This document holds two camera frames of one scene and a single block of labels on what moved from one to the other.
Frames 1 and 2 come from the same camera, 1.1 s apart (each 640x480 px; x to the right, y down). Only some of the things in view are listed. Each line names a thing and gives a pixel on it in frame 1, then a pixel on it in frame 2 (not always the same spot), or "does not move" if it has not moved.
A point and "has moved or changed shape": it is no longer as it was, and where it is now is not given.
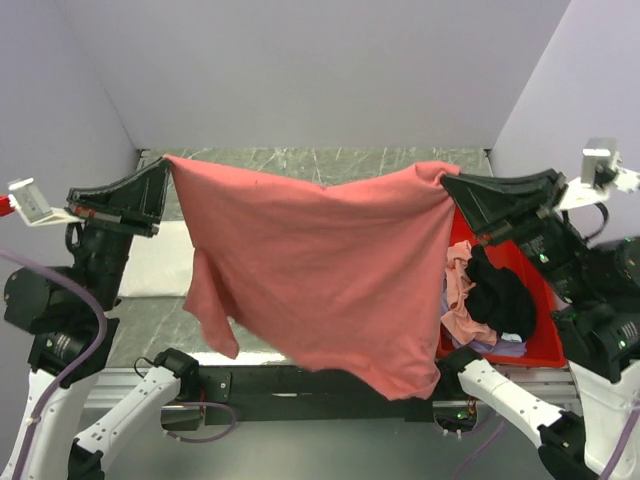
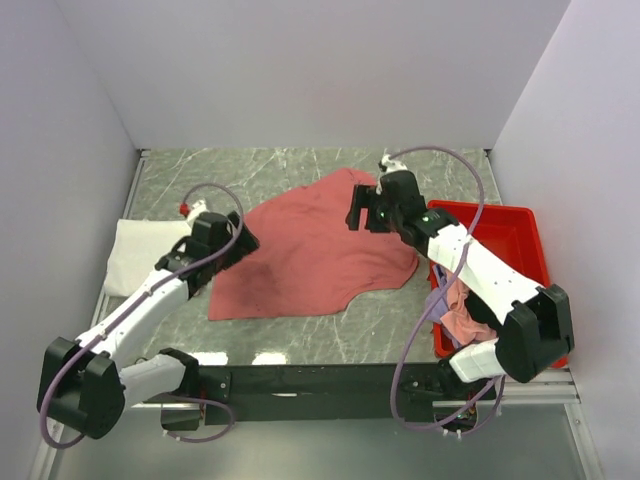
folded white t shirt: [161, 265] does not move
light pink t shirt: [460, 326] does not move
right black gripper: [492, 203] → [361, 199]
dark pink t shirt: [344, 278] has moved or changed shape
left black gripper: [130, 202] → [246, 243]
